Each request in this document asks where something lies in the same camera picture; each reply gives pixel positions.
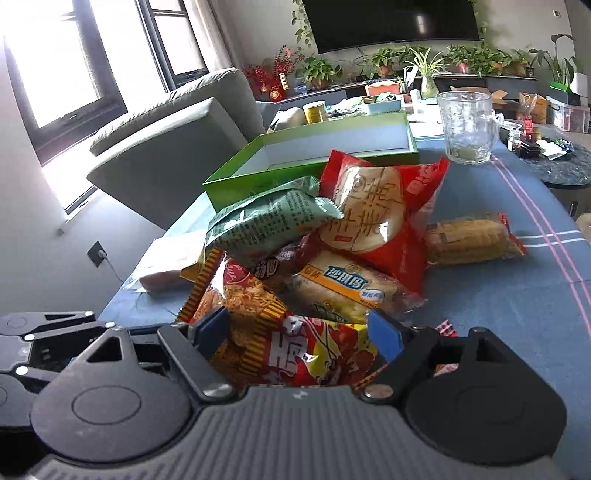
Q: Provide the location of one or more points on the wall power socket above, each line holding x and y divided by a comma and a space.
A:
97, 254

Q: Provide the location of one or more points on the black television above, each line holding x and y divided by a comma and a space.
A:
344, 24

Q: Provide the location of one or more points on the large leaf potted plant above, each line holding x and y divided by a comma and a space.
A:
556, 73

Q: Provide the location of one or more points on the red flower decoration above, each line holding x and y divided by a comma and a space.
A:
270, 78

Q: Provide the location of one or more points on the round pastry black label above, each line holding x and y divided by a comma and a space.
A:
275, 269

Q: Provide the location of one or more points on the corn cob snack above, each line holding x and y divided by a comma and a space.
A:
472, 239

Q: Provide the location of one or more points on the dark marble side table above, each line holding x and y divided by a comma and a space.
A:
554, 156

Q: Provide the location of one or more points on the spider plant in vase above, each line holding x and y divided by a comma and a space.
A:
428, 65

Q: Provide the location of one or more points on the grey sofa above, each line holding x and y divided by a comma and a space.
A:
155, 160

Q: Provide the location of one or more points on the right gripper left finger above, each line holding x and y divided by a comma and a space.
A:
189, 349

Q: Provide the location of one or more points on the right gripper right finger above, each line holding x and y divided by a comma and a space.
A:
408, 352

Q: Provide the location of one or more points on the yellow white can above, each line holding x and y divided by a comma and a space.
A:
315, 112

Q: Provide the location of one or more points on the clear glass mug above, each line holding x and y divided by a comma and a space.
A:
470, 126

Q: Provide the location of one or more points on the red rice cracker bag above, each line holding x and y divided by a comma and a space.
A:
386, 212

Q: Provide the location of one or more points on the clear bread loaf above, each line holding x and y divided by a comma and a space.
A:
160, 267

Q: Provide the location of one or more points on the yellow label sachima pack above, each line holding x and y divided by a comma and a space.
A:
339, 289

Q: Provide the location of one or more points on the red yellow noodle snack bag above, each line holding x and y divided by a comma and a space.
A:
266, 343

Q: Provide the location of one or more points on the green cardboard box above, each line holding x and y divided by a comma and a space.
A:
276, 158

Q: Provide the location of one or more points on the green snack bag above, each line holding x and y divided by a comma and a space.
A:
254, 228

